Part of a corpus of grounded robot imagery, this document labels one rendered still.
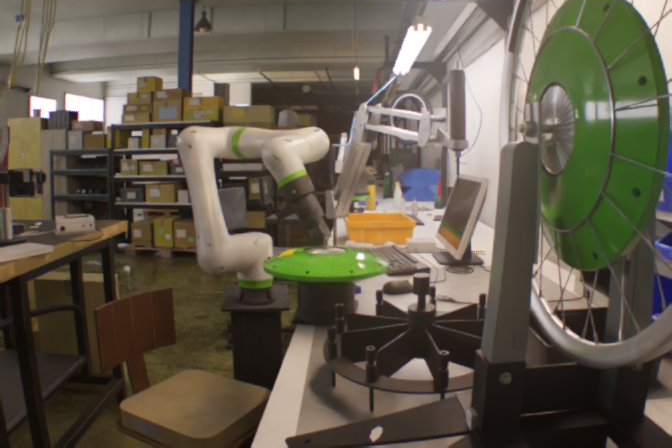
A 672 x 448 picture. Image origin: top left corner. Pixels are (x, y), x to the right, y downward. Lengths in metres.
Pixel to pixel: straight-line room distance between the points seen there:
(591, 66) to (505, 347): 0.31
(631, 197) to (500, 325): 0.20
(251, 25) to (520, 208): 9.67
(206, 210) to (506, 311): 1.32
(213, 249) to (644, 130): 1.45
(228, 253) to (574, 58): 1.38
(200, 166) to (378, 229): 0.94
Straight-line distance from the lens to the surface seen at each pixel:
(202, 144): 1.80
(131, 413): 1.53
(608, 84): 0.50
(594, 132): 0.51
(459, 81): 1.21
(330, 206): 1.86
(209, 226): 1.73
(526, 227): 0.56
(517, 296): 0.58
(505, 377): 0.59
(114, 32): 11.09
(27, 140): 8.17
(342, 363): 0.89
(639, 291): 0.65
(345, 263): 1.18
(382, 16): 9.94
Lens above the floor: 1.33
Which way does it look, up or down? 5 degrees down
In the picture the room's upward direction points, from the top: straight up
